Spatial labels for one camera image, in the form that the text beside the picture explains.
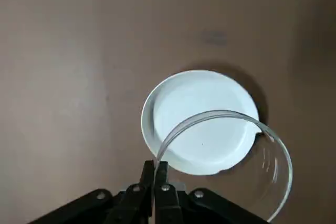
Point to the white round plate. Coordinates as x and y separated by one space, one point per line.
199 119

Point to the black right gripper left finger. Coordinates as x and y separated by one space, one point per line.
126 208

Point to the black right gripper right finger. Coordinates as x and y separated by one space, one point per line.
178 208

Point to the clear glass petri dish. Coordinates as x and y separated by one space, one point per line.
284 155

